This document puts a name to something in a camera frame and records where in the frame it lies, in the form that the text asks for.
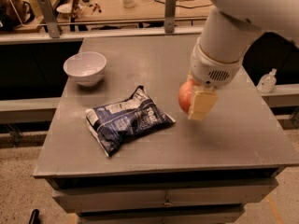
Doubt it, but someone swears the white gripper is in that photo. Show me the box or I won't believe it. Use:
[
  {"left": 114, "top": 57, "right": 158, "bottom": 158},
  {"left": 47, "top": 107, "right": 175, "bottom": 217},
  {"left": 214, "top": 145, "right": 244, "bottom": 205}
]
[{"left": 188, "top": 39, "right": 241, "bottom": 120}]

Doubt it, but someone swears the red apple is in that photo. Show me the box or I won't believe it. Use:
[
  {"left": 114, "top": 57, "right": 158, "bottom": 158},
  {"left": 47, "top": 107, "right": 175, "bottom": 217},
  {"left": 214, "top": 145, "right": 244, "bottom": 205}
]
[{"left": 178, "top": 79, "right": 198, "bottom": 114}]

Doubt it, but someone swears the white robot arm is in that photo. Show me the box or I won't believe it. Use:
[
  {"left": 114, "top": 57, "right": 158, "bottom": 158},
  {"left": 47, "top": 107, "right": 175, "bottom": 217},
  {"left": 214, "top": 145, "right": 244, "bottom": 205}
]
[{"left": 188, "top": 0, "right": 299, "bottom": 120}]

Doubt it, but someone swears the blue chip bag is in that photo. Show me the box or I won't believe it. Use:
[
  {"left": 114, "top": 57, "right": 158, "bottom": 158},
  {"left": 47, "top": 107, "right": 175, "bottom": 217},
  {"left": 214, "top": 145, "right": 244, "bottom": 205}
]
[{"left": 85, "top": 86, "right": 176, "bottom": 157}]

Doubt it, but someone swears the clear sanitizer bottle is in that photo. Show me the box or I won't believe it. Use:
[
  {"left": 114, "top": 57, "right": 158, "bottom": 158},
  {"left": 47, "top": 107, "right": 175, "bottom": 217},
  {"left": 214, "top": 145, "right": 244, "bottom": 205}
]
[{"left": 257, "top": 68, "right": 277, "bottom": 93}]

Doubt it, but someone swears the white bowl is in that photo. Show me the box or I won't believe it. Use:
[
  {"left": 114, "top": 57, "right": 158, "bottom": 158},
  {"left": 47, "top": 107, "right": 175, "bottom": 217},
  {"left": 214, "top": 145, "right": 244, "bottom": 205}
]
[{"left": 64, "top": 51, "right": 107, "bottom": 87}]

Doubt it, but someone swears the grey drawer with handle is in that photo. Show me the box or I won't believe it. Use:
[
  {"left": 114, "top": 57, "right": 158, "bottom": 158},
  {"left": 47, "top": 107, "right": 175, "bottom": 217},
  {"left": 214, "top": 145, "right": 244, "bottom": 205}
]
[{"left": 52, "top": 178, "right": 278, "bottom": 213}]

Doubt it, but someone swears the metal guard rail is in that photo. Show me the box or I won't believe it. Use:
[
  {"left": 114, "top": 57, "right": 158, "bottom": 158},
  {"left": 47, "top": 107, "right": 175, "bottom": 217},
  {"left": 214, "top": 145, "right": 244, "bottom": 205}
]
[{"left": 0, "top": 0, "right": 208, "bottom": 45}]

